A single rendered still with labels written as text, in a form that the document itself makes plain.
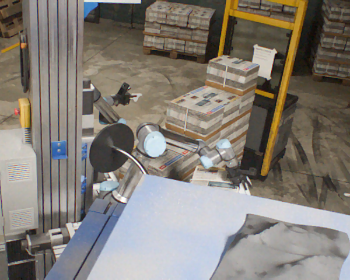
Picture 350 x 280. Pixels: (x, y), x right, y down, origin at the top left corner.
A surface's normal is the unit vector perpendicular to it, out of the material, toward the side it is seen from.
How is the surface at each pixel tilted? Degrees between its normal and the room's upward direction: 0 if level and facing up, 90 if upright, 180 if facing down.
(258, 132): 90
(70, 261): 0
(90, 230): 0
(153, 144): 83
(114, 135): 90
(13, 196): 90
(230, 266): 4
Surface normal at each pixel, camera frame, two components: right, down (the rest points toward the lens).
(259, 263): 0.00, -0.84
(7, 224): 0.41, 0.45
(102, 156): 0.68, 0.40
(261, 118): -0.55, 0.33
